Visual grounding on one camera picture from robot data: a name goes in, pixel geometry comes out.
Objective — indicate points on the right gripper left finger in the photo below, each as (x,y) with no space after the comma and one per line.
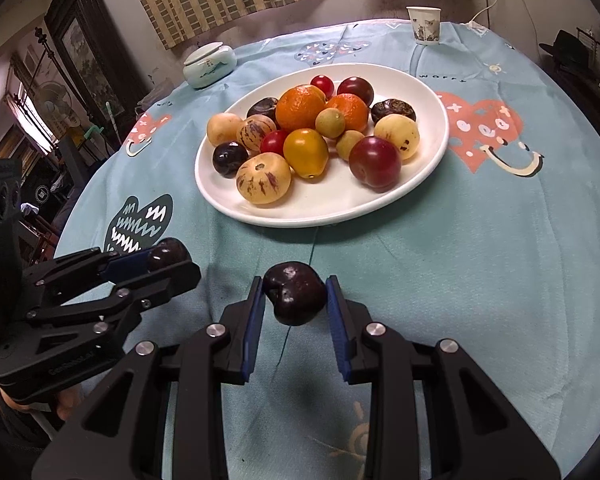
(161,402)

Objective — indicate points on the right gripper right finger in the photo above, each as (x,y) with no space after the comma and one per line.
(474,432)

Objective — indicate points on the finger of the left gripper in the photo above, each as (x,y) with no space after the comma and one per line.
(52,283)
(103,303)

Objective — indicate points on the beige round fruit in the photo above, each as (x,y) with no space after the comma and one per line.
(223,128)

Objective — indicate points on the dark purple mangosteen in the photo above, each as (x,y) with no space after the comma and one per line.
(265,107)

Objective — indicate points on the large orange mandarin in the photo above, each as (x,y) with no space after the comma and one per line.
(298,107)

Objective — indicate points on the small green-brown longan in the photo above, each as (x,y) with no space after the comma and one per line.
(330,123)

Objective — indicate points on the small red cherry tomato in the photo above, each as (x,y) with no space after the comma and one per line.
(325,84)

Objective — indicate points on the yellow spotted pear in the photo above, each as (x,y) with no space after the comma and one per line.
(400,131)

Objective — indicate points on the dark red plum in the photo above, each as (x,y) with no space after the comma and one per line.
(359,87)

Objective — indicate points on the dark wrinkled passion fruit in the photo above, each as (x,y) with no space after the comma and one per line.
(391,106)

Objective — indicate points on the striped pepino melon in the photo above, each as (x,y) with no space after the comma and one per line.
(253,130)

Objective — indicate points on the person's left hand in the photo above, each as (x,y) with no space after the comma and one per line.
(67,401)

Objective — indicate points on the standing fan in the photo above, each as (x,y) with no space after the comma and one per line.
(53,103)

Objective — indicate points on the light blue patterned tablecloth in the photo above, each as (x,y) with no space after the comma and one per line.
(498,249)

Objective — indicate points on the dark framed picture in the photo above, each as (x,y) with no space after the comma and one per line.
(98,63)

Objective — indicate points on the white ceramic lidded jar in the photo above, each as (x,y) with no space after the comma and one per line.
(208,64)

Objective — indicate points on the white paper cup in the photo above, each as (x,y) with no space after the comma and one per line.
(426,23)

